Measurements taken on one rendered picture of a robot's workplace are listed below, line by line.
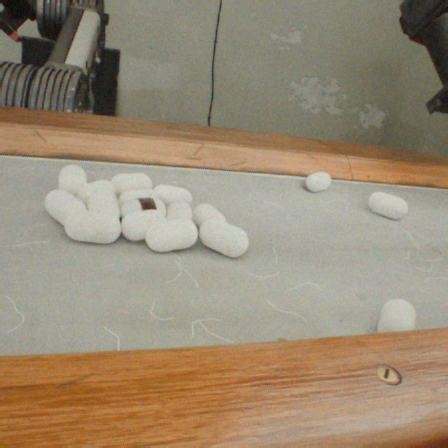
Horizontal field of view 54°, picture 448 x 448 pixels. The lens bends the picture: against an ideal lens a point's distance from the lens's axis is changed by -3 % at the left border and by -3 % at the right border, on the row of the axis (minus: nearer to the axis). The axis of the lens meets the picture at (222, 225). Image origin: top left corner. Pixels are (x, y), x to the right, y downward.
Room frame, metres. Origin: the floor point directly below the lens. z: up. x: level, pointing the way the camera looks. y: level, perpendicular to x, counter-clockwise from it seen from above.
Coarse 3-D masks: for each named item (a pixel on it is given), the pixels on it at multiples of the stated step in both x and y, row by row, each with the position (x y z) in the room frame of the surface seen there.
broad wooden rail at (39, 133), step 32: (0, 128) 0.39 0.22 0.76; (32, 128) 0.41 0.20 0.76; (64, 128) 0.42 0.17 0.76; (96, 128) 0.44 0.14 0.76; (128, 128) 0.47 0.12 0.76; (160, 128) 0.50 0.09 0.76; (192, 128) 0.53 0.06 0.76; (224, 128) 0.57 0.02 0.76; (96, 160) 0.41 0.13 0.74; (128, 160) 0.42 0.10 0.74; (160, 160) 0.44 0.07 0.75; (192, 160) 0.45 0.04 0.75; (224, 160) 0.47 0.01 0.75; (256, 160) 0.48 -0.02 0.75; (288, 160) 0.50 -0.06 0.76; (320, 160) 0.52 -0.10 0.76; (352, 160) 0.54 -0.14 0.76; (384, 160) 0.56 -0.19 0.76; (416, 160) 0.61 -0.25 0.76
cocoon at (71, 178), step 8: (64, 168) 0.32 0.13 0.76; (72, 168) 0.32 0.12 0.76; (80, 168) 0.33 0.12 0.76; (64, 176) 0.30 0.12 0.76; (72, 176) 0.30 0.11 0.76; (80, 176) 0.31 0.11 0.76; (64, 184) 0.30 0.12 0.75; (72, 184) 0.30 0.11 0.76; (80, 184) 0.30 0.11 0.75; (72, 192) 0.30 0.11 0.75
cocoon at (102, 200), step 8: (96, 192) 0.28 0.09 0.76; (104, 192) 0.28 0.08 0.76; (112, 192) 0.29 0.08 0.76; (88, 200) 0.28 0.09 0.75; (96, 200) 0.27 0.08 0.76; (104, 200) 0.27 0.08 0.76; (112, 200) 0.27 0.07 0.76; (88, 208) 0.26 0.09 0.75; (96, 208) 0.26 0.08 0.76; (104, 208) 0.26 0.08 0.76; (112, 208) 0.26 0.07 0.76
